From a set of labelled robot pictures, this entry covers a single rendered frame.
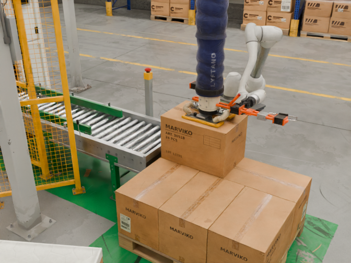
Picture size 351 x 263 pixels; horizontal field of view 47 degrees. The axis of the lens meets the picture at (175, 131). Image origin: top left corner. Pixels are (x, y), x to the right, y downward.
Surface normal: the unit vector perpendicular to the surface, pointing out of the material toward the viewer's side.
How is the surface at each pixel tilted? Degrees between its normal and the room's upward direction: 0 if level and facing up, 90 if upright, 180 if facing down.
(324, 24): 90
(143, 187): 0
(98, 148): 90
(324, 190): 0
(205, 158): 90
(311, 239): 0
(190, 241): 90
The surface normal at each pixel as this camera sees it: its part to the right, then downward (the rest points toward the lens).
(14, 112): 0.84, 0.25
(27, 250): 0.00, -0.89
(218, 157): -0.54, 0.38
